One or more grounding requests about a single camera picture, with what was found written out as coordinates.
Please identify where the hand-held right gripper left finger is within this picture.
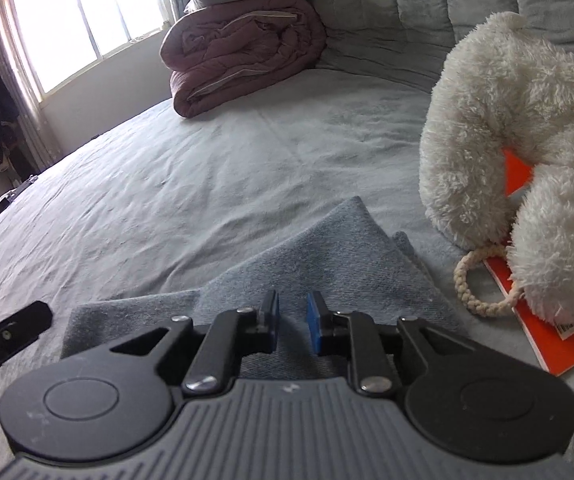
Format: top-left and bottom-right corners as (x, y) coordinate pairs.
(109, 290), (282, 396)

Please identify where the bed with grey sheet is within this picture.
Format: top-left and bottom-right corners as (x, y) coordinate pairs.
(0, 67), (574, 480)

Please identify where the window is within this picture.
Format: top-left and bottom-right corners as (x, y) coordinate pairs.
(4, 0), (175, 96)

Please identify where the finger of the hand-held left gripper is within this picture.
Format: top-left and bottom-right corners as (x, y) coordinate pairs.
(0, 301), (52, 388)

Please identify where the beige braided rope ring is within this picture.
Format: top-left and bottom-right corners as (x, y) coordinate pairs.
(454, 247), (523, 317)

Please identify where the grey padded headboard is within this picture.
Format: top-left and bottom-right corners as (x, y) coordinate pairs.
(312, 0), (574, 93)

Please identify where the white plush toy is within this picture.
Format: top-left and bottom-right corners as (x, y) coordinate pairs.
(418, 11), (574, 325)

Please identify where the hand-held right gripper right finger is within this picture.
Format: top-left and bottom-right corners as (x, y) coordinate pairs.
(306, 290), (473, 396)

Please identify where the pink folded quilt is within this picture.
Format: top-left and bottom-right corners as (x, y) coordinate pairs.
(160, 0), (329, 119)

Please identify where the grey knit sweater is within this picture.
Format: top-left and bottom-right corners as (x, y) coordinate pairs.
(61, 196), (463, 381)

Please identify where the orange book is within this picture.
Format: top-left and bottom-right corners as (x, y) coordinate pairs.
(482, 150), (574, 377)

